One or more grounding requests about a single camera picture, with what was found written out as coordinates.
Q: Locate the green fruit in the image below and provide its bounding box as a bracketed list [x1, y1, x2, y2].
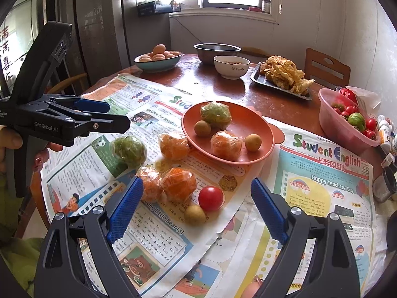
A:
[200, 101, 232, 129]
[110, 135, 147, 169]

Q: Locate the orange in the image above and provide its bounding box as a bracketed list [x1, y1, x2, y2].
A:
[158, 132, 190, 161]
[210, 131, 243, 161]
[137, 166, 163, 202]

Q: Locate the orange wedge-shaped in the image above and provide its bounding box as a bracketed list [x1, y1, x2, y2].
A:
[160, 168, 197, 202]

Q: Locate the brown fruit with stem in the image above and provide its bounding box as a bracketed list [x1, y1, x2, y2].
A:
[194, 120, 211, 137]

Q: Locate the orange top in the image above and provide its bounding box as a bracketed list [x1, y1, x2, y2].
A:
[210, 131, 243, 161]

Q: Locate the small brown longan fruit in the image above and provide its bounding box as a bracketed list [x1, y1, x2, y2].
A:
[184, 205, 207, 226]

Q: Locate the red tomato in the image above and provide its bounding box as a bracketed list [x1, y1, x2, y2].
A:
[198, 186, 225, 212]

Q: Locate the small round brown fruit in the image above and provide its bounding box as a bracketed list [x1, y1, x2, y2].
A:
[244, 134, 262, 152]

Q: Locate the green sleeve forearm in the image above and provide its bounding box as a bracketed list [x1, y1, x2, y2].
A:
[0, 174, 44, 297]

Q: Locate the left hand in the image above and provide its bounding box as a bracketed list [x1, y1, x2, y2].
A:
[0, 126, 65, 174]

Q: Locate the bowl of eggs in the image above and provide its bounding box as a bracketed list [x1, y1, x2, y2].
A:
[134, 44, 182, 73]

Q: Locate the dark refrigerator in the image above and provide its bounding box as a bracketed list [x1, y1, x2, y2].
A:
[57, 0, 130, 86]

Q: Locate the small glass jar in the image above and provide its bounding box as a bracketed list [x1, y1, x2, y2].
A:
[373, 167, 396, 203]

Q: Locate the right student english newspaper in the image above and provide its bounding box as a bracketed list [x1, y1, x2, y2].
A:
[168, 122, 386, 297]

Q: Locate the left student newspaper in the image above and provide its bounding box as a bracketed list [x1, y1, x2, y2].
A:
[41, 74, 262, 297]

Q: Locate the stainless steel bowl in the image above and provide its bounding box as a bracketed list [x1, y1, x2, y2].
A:
[193, 43, 242, 65]

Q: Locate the orange plastic plate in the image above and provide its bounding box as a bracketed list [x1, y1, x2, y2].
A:
[181, 101, 285, 165]

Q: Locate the pink plastic basin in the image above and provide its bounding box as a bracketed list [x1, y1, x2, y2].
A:
[318, 88, 380, 155]

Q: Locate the white ceramic bowl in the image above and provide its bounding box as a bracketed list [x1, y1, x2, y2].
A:
[213, 55, 251, 80]

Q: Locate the green tomato in basin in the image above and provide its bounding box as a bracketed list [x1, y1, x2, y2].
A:
[348, 112, 366, 133]

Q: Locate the black tray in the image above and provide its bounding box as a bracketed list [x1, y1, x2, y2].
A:
[250, 62, 313, 101]

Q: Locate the white plastic bag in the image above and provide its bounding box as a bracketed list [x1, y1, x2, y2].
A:
[336, 86, 382, 117]

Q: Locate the fried food pile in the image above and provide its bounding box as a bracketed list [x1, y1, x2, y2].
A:
[260, 55, 315, 96]

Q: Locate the wooden chair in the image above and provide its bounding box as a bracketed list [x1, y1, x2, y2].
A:
[304, 48, 351, 89]

